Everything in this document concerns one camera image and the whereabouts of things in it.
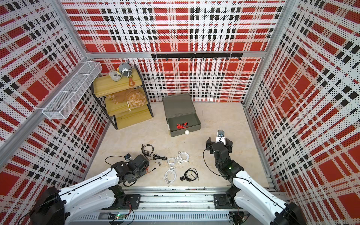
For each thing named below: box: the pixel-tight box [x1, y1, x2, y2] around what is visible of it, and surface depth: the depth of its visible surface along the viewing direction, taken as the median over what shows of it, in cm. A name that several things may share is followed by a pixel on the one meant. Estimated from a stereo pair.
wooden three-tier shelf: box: [91, 63, 154, 130], surface depth 91 cm
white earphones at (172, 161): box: [167, 157, 177, 168], surface depth 90 cm
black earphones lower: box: [179, 167, 200, 182], surface depth 84 cm
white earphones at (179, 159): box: [176, 150, 191, 165], surface depth 91 cm
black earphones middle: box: [149, 153, 168, 166], surface depth 92 cm
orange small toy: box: [128, 77, 135, 87], surface depth 88 cm
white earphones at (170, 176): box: [163, 166, 177, 187], surface depth 84 cm
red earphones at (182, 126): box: [175, 121, 189, 130], surface depth 90 cm
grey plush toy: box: [118, 62, 133, 78], surface depth 88 cm
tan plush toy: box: [105, 88, 147, 107], surface depth 91 cm
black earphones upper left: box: [140, 143, 155, 161], surface depth 95 cm
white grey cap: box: [108, 70, 123, 83], surface depth 86 cm
